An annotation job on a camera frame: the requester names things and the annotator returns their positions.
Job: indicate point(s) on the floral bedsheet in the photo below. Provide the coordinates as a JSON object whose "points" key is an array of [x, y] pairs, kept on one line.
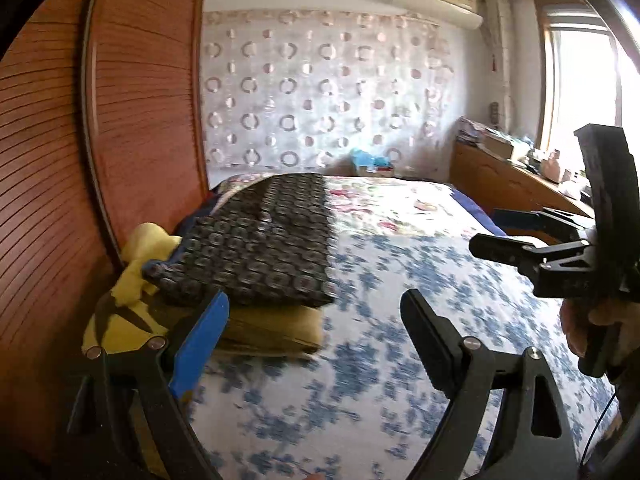
{"points": [[375, 310]]}

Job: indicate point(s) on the pink vase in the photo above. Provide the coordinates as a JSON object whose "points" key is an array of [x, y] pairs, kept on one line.
{"points": [[553, 167]]}

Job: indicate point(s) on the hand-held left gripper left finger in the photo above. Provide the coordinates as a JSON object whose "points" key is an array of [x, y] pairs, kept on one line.
{"points": [[200, 340]]}

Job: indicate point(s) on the window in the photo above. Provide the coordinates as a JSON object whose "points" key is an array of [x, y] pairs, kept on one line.
{"points": [[575, 85]]}

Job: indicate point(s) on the dark circle-patterned pajama top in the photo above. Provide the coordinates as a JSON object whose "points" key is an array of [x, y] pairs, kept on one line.
{"points": [[260, 245]]}

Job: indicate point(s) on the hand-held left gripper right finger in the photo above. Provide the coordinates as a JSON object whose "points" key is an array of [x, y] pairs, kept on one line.
{"points": [[435, 345]]}

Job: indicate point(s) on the person's right hand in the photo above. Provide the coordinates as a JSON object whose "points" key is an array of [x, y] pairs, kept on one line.
{"points": [[572, 330]]}

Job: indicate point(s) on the blue crumpled bag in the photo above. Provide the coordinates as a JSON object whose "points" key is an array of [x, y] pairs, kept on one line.
{"points": [[370, 158]]}

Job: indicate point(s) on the circle-patterned sheer curtain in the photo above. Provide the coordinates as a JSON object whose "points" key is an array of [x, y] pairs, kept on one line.
{"points": [[325, 90]]}

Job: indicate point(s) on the tan pillow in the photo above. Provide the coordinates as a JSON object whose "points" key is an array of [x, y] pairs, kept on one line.
{"points": [[280, 330]]}

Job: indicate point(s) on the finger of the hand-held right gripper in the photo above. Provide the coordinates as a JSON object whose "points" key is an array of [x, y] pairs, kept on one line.
{"points": [[500, 247], [515, 220]]}

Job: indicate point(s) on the white floral drape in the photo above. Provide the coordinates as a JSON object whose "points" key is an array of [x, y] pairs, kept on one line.
{"points": [[497, 60]]}

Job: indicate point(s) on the navy blue blanket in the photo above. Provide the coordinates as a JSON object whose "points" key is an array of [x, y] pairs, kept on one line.
{"points": [[482, 212]]}

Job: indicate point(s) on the pile of papers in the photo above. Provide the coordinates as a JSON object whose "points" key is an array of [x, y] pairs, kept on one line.
{"points": [[472, 130]]}

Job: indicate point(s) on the wooden sideboard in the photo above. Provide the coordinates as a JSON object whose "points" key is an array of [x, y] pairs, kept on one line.
{"points": [[490, 180]]}

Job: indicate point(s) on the yellow plush toy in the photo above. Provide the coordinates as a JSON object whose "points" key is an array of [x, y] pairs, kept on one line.
{"points": [[142, 255]]}

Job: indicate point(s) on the wooden wardrobe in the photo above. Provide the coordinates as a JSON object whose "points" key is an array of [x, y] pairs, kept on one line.
{"points": [[140, 85]]}

